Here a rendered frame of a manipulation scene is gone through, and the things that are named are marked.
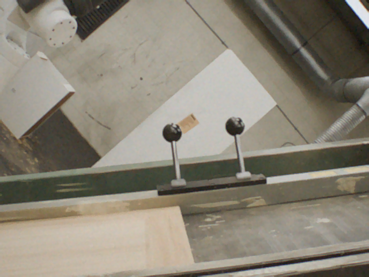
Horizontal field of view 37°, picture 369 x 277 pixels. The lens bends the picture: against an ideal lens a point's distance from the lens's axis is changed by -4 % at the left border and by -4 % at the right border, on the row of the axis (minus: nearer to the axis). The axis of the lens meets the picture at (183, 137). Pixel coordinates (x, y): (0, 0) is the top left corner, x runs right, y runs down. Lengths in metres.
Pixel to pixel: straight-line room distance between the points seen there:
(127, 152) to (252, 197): 3.49
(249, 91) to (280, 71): 4.54
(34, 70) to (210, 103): 2.08
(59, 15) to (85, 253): 0.41
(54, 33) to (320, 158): 0.67
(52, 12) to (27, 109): 4.84
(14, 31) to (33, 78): 4.75
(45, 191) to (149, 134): 3.23
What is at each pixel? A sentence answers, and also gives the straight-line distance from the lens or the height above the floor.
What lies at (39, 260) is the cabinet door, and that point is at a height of 1.17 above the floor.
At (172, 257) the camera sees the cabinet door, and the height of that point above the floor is 1.33.
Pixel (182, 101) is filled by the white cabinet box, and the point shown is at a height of 1.50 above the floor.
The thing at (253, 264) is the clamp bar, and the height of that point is 1.42.
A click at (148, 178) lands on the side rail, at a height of 1.31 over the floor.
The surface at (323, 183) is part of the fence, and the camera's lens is 1.08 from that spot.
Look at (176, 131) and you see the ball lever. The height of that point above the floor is 1.43.
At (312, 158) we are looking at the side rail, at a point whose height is 1.62.
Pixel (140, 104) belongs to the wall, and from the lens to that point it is 8.88.
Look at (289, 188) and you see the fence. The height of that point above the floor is 1.52.
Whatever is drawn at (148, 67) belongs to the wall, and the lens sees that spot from 8.89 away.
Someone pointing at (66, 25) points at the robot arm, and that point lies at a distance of 1.01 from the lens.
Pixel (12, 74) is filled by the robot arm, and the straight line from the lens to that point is 1.06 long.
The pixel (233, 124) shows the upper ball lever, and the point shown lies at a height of 1.52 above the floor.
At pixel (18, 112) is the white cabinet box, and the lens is 5.86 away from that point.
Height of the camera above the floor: 1.47
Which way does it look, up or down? 2 degrees down
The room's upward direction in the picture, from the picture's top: 49 degrees clockwise
